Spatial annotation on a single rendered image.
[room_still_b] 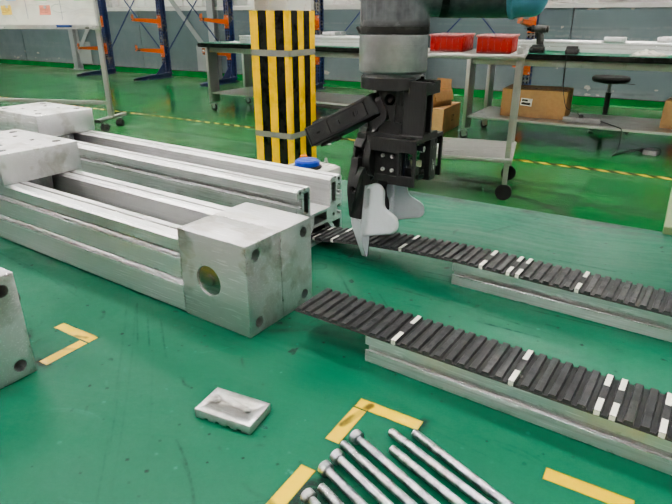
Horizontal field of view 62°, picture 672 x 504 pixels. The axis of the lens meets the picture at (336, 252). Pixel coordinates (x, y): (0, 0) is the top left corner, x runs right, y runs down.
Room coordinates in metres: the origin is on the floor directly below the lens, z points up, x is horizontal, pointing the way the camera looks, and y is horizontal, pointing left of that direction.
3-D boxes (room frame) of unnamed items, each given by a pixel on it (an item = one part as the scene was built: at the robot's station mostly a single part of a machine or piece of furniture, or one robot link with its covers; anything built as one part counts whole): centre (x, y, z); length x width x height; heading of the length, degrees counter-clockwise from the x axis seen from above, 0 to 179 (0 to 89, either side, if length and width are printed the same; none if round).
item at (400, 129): (0.65, -0.07, 0.94); 0.09 x 0.08 x 0.12; 56
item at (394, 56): (0.66, -0.06, 1.02); 0.08 x 0.08 x 0.05
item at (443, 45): (3.77, -0.69, 0.50); 1.03 x 0.55 x 1.01; 71
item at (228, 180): (0.94, 0.35, 0.82); 0.80 x 0.10 x 0.09; 56
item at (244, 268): (0.54, 0.08, 0.83); 0.12 x 0.09 x 0.10; 146
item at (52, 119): (1.08, 0.56, 0.87); 0.16 x 0.11 x 0.07; 56
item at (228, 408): (0.35, 0.08, 0.78); 0.05 x 0.03 x 0.01; 65
